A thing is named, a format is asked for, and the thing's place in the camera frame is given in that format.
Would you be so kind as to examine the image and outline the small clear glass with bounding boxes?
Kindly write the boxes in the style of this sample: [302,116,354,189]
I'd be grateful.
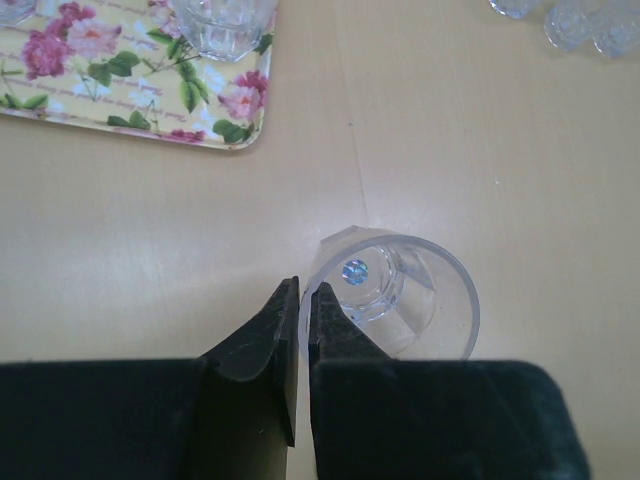
[0,0,38,26]
[593,1,639,58]
[543,0,599,51]

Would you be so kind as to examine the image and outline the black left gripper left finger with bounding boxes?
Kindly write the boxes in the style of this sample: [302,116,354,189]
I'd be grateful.
[1,278,299,479]

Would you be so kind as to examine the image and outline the large clear faceted tumbler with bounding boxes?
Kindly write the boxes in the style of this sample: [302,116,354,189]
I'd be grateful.
[489,0,544,19]

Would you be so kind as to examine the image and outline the floral patterned tray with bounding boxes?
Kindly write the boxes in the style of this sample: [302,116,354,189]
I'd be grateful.
[1,1,274,150]

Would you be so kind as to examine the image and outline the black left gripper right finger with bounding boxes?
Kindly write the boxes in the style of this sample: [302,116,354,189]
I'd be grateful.
[308,283,591,479]

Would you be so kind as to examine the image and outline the clear faceted tumbler front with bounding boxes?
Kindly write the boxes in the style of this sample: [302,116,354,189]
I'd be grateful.
[171,0,278,62]

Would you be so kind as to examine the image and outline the small clear glass behind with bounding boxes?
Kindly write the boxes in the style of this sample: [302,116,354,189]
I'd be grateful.
[543,0,599,51]

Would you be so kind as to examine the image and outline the clear glass sideways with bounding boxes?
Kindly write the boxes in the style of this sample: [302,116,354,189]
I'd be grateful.
[299,226,480,360]

